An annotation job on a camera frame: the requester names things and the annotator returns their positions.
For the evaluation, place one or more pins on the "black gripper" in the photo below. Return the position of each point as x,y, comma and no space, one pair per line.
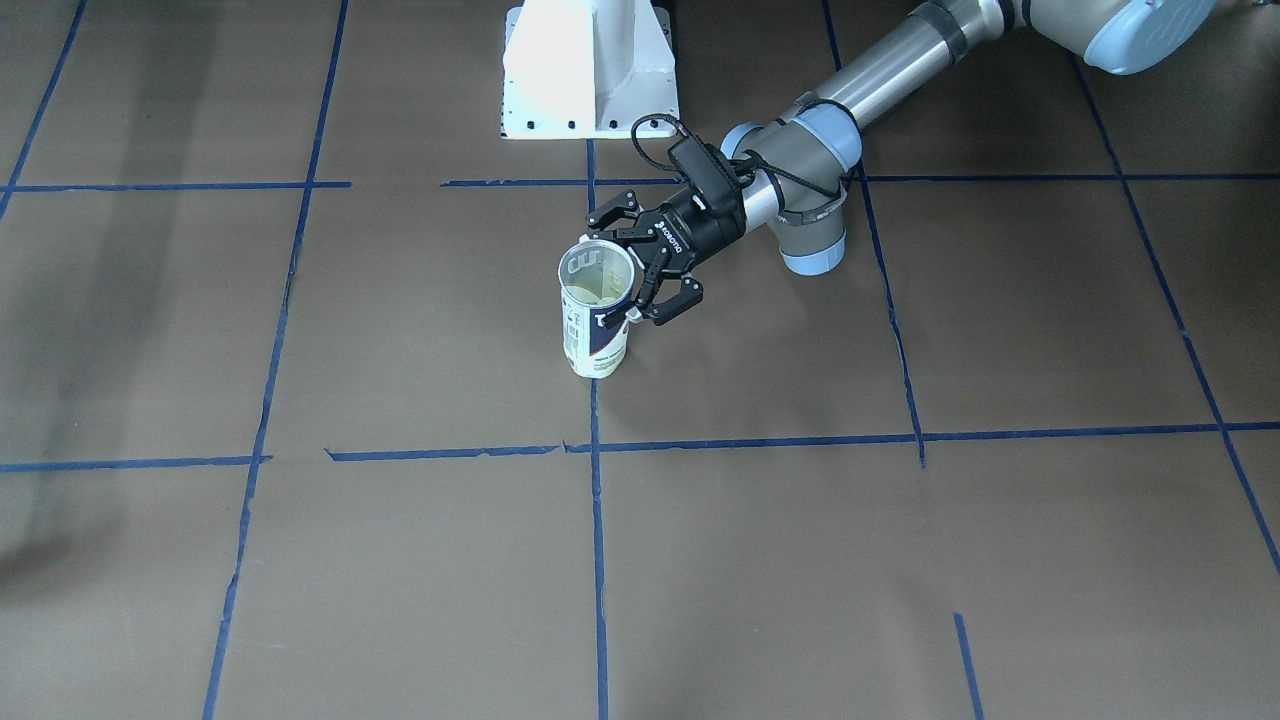
697,236

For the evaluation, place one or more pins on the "yellow tennis ball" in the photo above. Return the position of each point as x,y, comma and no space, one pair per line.
596,298

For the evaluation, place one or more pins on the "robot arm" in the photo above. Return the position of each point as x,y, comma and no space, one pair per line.
789,174

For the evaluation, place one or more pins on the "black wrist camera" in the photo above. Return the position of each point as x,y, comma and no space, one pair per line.
710,177

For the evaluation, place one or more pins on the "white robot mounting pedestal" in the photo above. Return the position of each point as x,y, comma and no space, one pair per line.
588,69

